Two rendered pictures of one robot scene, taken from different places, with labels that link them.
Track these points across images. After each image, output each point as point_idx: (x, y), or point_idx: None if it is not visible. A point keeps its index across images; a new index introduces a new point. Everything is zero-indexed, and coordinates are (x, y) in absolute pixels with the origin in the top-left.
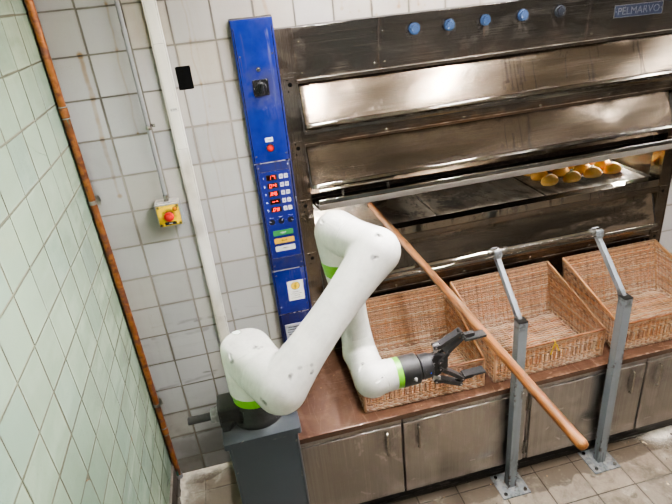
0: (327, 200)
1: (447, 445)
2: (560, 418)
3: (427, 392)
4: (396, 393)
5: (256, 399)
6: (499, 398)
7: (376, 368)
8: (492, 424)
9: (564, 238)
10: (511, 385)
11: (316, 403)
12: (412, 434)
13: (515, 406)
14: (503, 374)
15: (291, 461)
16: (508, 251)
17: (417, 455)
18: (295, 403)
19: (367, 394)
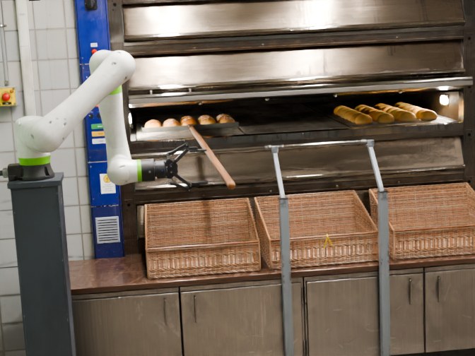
0: (135, 95)
1: (224, 327)
2: (227, 178)
3: (206, 268)
4: (177, 263)
5: (29, 138)
6: (273, 284)
7: (121, 160)
8: (268, 312)
9: (336, 143)
10: (281, 267)
11: (109, 275)
12: (189, 306)
13: (285, 288)
14: (279, 263)
15: (52, 211)
16: (284, 147)
17: (195, 333)
18: (51, 139)
19: (113, 177)
